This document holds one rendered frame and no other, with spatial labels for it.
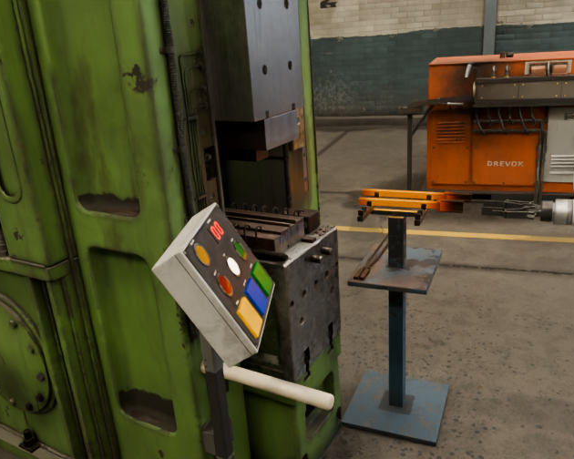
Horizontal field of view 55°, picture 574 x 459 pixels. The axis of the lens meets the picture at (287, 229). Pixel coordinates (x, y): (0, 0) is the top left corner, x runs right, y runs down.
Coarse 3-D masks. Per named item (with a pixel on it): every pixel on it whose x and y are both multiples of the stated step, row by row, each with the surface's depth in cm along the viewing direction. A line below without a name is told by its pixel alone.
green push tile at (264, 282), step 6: (258, 264) 143; (252, 270) 139; (258, 270) 141; (252, 276) 137; (258, 276) 139; (264, 276) 143; (258, 282) 138; (264, 282) 141; (270, 282) 144; (264, 288) 139; (270, 288) 142
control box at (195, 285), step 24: (216, 216) 138; (192, 240) 118; (216, 240) 129; (240, 240) 143; (168, 264) 112; (192, 264) 113; (216, 264) 123; (240, 264) 135; (168, 288) 114; (192, 288) 114; (216, 288) 116; (240, 288) 127; (192, 312) 116; (216, 312) 115; (216, 336) 117; (240, 336) 117; (240, 360) 119
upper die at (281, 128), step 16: (288, 112) 174; (224, 128) 171; (240, 128) 168; (256, 128) 165; (272, 128) 167; (288, 128) 175; (224, 144) 173; (240, 144) 170; (256, 144) 167; (272, 144) 168
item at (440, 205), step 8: (360, 200) 216; (376, 200) 213; (384, 200) 212; (392, 200) 211; (400, 200) 210; (408, 200) 210; (416, 200) 209; (424, 200) 208; (440, 200) 204; (448, 200) 203; (456, 200) 202; (432, 208) 206; (440, 208) 205; (448, 208) 204; (456, 208) 203
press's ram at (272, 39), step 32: (224, 0) 150; (256, 0) 152; (288, 0) 166; (224, 32) 154; (256, 32) 154; (288, 32) 169; (224, 64) 157; (256, 64) 156; (288, 64) 171; (224, 96) 161; (256, 96) 158; (288, 96) 173
